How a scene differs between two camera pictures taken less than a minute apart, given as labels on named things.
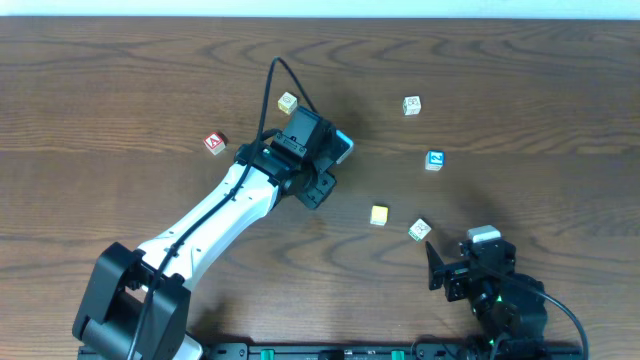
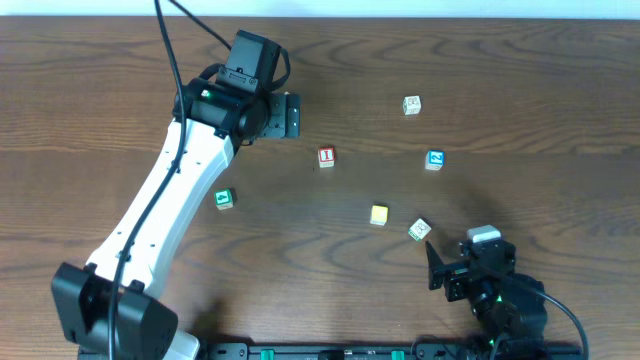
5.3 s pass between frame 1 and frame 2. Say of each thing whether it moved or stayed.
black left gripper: moved
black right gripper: stayed
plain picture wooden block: stayed
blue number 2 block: stayed
